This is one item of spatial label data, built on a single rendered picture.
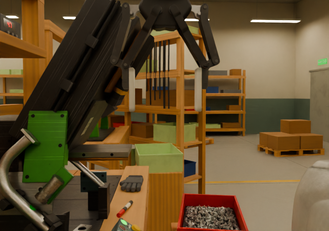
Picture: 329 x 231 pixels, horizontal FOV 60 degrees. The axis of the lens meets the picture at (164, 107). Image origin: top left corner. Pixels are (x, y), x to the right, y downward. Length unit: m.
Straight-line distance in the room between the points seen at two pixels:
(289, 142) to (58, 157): 6.27
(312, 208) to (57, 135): 0.68
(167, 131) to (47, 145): 2.86
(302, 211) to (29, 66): 1.52
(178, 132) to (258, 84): 7.40
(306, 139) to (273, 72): 4.26
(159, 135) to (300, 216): 3.28
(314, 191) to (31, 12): 1.61
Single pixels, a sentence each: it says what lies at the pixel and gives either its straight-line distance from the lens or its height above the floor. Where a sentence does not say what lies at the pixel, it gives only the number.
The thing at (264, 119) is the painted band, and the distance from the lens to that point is 10.75.
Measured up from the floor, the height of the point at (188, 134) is 0.82.
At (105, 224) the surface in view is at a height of 0.90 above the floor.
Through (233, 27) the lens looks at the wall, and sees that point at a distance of 10.60.
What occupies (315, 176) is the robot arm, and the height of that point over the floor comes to 1.18.
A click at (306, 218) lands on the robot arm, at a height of 1.11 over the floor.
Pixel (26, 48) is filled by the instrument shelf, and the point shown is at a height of 1.51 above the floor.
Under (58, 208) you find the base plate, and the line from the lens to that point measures 1.19.
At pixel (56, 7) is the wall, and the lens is 10.77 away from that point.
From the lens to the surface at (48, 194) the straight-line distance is 0.87.
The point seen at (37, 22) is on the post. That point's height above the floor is 1.72.
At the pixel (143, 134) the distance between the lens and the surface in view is 4.09.
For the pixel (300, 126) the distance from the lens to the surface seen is 7.50.
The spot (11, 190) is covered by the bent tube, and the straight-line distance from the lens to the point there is 0.91.
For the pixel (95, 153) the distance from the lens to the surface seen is 0.99.
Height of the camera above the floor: 1.32
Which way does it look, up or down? 2 degrees down
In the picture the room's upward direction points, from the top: straight up
